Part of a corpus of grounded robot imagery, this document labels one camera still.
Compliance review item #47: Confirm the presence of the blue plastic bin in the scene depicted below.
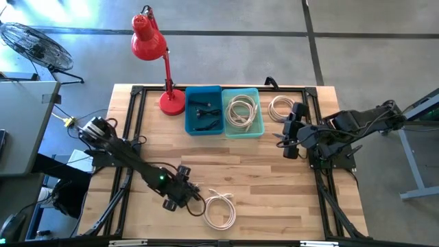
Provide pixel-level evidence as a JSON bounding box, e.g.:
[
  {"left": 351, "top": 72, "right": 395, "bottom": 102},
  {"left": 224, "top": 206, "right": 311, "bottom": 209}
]
[{"left": 184, "top": 85, "right": 226, "bottom": 137}]

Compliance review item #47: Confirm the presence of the red desk lamp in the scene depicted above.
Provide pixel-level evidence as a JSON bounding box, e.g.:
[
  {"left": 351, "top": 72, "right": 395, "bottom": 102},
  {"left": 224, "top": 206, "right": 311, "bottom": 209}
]
[{"left": 130, "top": 5, "right": 187, "bottom": 117}]

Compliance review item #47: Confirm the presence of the grey metal stand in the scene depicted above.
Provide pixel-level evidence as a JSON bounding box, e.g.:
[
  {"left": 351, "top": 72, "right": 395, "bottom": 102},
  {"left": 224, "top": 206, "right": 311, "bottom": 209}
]
[{"left": 397, "top": 88, "right": 439, "bottom": 201}]

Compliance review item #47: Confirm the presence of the silver metal bracket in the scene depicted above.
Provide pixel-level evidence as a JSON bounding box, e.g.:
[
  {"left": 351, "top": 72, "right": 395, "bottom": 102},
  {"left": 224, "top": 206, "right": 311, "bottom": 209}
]
[
  {"left": 108, "top": 239, "right": 148, "bottom": 247},
  {"left": 300, "top": 240, "right": 339, "bottom": 247}
]

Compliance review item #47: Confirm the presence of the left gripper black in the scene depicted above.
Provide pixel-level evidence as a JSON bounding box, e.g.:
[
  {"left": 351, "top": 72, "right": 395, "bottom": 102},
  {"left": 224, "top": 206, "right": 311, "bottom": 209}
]
[{"left": 162, "top": 165, "right": 204, "bottom": 211}]

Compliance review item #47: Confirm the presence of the grey side table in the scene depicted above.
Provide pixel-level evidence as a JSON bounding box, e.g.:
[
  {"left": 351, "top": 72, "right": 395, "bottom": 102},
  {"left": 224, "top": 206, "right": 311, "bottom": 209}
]
[{"left": 0, "top": 79, "right": 62, "bottom": 178}]

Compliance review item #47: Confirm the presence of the teal plastic bin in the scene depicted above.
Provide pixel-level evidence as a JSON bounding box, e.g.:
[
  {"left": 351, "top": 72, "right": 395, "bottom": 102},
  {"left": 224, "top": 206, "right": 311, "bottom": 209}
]
[{"left": 221, "top": 87, "right": 265, "bottom": 139}]

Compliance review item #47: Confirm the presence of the black floor fan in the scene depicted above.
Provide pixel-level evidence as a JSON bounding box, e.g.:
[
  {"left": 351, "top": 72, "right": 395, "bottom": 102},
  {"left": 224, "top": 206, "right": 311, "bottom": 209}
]
[{"left": 0, "top": 21, "right": 85, "bottom": 85}]

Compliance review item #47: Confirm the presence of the black aluminium table frame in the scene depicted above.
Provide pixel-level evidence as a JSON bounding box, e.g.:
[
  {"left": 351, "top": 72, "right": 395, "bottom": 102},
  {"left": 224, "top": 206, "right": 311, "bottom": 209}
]
[{"left": 80, "top": 84, "right": 370, "bottom": 247}]

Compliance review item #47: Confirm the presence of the black bag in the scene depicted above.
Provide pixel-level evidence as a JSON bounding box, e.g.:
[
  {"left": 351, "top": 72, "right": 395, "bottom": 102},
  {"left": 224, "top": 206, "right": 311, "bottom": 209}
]
[{"left": 32, "top": 153, "right": 94, "bottom": 220}]

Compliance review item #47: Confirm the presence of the white USB cable coil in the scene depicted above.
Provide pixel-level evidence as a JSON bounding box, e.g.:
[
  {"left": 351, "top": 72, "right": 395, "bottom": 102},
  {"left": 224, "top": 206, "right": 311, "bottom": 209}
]
[
  {"left": 225, "top": 99, "right": 259, "bottom": 132},
  {"left": 201, "top": 188, "right": 237, "bottom": 231},
  {"left": 267, "top": 95, "right": 296, "bottom": 124},
  {"left": 230, "top": 94, "right": 258, "bottom": 121}
]

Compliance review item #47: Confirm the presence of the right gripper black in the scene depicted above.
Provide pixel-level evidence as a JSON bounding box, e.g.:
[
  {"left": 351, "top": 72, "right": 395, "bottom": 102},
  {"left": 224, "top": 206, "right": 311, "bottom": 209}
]
[{"left": 273, "top": 102, "right": 310, "bottom": 160}]

